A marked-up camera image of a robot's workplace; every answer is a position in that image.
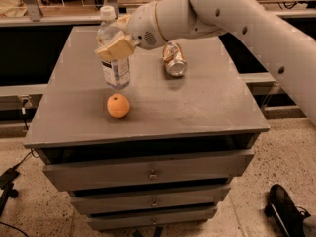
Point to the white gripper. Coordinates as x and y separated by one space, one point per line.
142 25

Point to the clear plastic water bottle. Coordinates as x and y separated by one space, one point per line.
116 72

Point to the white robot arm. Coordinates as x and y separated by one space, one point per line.
286 52

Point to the orange soda can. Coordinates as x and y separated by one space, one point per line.
173 59

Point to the orange fruit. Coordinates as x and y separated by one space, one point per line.
118 105

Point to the grey metal railing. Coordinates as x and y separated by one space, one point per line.
49 17

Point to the grey drawer cabinet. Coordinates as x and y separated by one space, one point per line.
209 109

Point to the grey top drawer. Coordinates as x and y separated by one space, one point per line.
148 170

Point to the grey drawer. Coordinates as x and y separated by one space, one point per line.
108 203
148 170
152 218

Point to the grey middle drawer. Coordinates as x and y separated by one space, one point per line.
108 203

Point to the black power adapter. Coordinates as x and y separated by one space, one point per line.
7 177

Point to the grey bottom drawer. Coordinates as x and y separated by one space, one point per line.
152 218

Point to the black shoe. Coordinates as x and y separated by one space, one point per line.
287 215

